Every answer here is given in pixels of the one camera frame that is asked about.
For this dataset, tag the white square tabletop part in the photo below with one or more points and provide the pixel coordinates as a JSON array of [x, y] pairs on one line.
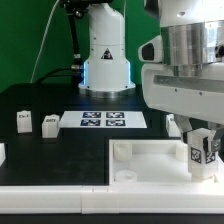
[[155, 162]]

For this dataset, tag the white left fence piece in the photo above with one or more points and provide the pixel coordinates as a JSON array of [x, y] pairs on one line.
[[2, 153]]

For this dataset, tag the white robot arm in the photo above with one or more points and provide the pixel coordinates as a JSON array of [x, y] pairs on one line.
[[183, 71]]

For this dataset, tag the white front fence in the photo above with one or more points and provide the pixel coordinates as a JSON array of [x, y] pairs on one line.
[[118, 198]]

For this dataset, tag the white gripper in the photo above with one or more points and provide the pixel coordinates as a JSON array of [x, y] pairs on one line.
[[195, 97]]

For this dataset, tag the white sheet with markers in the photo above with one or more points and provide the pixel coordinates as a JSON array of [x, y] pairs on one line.
[[103, 119]]

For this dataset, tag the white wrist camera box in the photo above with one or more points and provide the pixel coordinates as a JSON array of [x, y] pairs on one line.
[[152, 51]]

